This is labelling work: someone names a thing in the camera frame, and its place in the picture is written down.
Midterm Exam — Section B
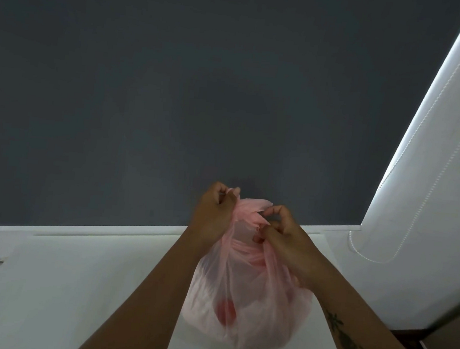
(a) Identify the person's right forearm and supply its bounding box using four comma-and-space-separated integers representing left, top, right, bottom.
291, 258, 453, 349

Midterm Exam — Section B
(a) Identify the dark grey window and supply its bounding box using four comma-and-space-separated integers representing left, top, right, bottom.
0, 0, 460, 269

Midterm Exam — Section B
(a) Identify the person's left hand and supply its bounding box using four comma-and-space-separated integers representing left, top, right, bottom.
185, 179, 242, 250

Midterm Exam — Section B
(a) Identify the white cabinet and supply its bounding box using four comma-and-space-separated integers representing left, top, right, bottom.
0, 204, 362, 349

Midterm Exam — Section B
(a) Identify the person's right hand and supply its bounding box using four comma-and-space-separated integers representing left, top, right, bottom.
249, 203, 326, 287

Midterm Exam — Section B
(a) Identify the person's left forearm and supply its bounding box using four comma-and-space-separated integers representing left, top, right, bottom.
74, 216, 212, 349

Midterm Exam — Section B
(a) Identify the pink plastic bag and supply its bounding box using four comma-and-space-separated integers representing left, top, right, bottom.
177, 183, 323, 349

